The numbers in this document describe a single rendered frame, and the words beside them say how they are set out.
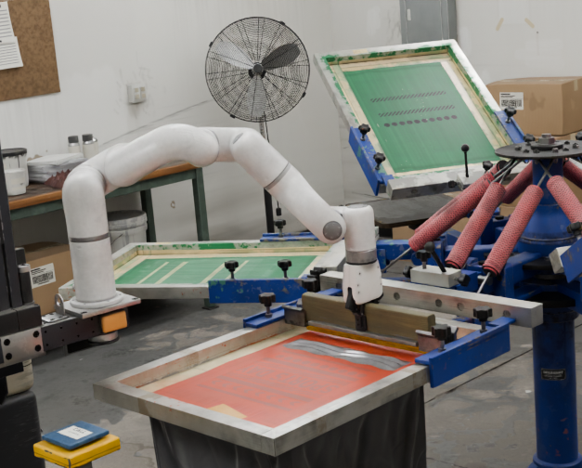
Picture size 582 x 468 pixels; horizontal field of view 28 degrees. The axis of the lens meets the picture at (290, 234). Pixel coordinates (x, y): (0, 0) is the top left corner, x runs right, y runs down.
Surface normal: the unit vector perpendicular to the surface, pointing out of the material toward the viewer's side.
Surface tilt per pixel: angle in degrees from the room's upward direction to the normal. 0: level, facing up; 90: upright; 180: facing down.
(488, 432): 0
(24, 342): 90
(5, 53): 88
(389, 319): 90
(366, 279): 90
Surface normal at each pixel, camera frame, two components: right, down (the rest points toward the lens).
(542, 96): -0.59, 0.18
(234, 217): 0.72, 0.09
